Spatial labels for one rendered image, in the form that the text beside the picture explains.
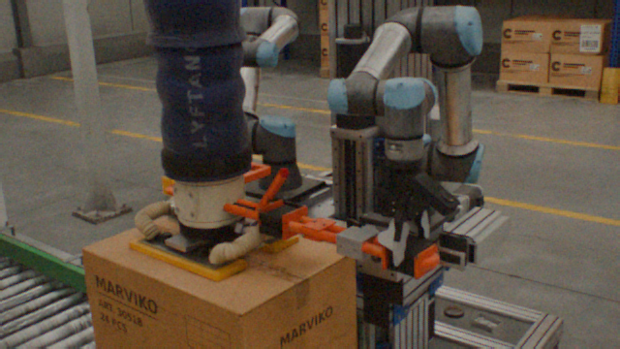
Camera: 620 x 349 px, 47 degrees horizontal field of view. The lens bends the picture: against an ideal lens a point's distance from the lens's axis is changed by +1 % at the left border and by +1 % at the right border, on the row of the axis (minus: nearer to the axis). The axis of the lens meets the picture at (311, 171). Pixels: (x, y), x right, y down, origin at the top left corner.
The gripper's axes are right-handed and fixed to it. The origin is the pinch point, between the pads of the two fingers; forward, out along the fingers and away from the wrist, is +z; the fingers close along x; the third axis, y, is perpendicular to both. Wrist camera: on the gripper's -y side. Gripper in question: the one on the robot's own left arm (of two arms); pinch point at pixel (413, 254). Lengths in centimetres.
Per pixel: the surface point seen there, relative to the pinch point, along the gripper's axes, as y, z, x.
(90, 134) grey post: 359, 53, -154
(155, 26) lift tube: 61, -45, 12
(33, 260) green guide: 196, 57, -18
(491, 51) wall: 380, 76, -812
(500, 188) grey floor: 152, 114, -367
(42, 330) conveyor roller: 152, 65, 4
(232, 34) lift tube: 49, -42, -1
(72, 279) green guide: 167, 59, -19
